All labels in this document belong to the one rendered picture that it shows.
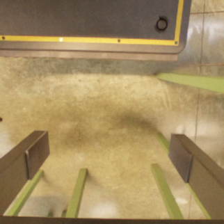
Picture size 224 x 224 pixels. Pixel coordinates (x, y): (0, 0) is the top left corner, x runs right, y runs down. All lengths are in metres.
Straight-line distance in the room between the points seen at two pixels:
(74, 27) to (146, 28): 0.20
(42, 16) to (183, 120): 0.76
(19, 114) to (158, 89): 0.73
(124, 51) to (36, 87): 0.54
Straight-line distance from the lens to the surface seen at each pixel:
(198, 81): 0.46
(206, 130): 1.00
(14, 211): 0.87
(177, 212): 0.75
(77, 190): 0.85
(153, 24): 0.51
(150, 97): 0.84
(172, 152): 0.17
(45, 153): 0.17
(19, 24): 0.55
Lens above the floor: 0.80
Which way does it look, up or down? 75 degrees down
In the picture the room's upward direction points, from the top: 179 degrees clockwise
